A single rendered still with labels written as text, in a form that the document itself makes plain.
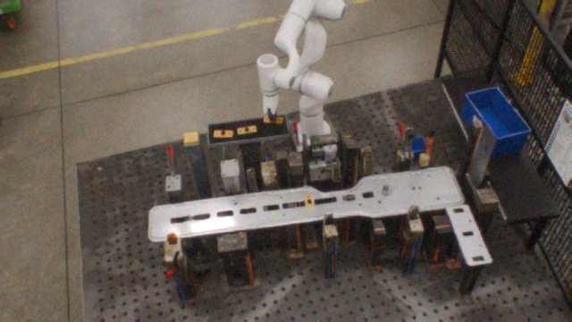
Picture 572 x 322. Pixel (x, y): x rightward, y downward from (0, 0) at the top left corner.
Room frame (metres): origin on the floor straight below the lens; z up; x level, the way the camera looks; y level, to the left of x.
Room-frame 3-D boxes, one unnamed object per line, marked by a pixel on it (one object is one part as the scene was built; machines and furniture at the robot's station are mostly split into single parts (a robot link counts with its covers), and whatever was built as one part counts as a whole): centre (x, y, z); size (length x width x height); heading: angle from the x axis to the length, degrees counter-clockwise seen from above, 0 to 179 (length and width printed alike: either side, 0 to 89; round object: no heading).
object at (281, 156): (1.68, 0.03, 0.90); 0.05 x 0.05 x 0.40; 4
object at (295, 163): (1.67, -0.04, 0.89); 0.13 x 0.11 x 0.38; 4
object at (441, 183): (1.47, -0.06, 1.00); 1.38 x 0.22 x 0.02; 94
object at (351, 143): (1.71, -0.29, 0.91); 0.07 x 0.05 x 0.42; 4
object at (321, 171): (1.69, -0.17, 0.94); 0.18 x 0.13 x 0.49; 94
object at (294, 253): (1.47, 0.00, 0.84); 0.17 x 0.06 x 0.29; 4
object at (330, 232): (1.31, -0.16, 0.87); 0.12 x 0.09 x 0.35; 4
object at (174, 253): (1.25, 0.49, 0.88); 0.15 x 0.11 x 0.36; 4
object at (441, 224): (1.33, -0.64, 0.84); 0.11 x 0.10 x 0.28; 4
